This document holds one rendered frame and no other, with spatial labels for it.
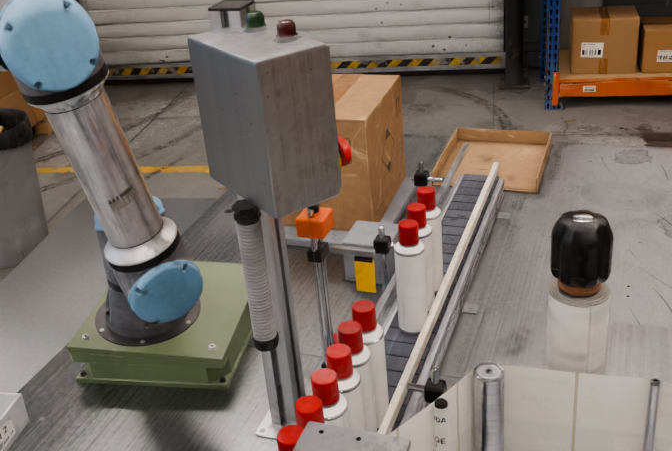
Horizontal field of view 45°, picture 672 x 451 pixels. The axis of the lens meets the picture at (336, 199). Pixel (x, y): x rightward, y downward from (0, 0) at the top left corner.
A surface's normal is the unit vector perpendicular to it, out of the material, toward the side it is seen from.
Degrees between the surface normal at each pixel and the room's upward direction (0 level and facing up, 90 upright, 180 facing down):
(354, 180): 90
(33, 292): 0
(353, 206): 90
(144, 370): 90
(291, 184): 90
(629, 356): 0
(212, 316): 4
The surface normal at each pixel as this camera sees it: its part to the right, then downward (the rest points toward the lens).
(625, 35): -0.22, 0.44
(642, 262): -0.08, -0.90
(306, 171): 0.57, 0.32
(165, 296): 0.50, 0.52
